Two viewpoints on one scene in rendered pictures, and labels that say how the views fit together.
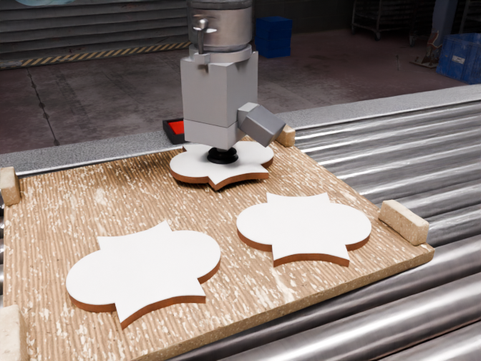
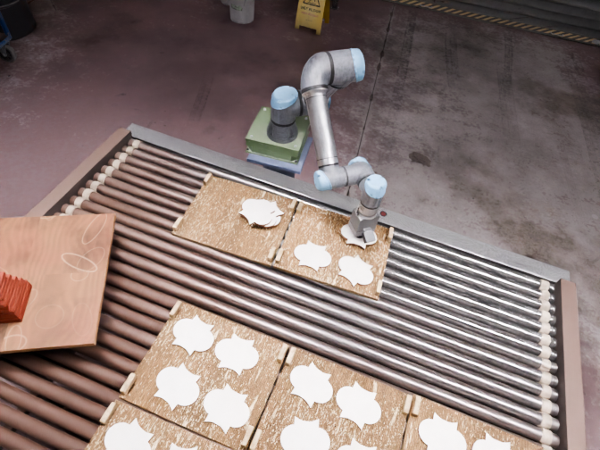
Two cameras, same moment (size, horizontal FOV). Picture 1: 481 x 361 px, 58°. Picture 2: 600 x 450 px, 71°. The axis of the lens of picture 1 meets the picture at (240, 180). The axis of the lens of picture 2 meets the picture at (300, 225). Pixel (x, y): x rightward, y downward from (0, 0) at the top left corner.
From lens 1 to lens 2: 1.23 m
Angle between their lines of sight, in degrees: 34
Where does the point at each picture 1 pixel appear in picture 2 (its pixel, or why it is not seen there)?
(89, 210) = (312, 229)
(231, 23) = (366, 212)
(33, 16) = not seen: outside the picture
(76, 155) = (327, 197)
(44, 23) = not seen: outside the picture
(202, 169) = (348, 235)
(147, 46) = (503, 19)
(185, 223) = (330, 249)
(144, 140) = (352, 203)
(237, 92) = (364, 225)
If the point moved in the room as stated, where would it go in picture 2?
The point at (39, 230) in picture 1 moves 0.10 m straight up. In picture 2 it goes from (298, 228) to (301, 212)
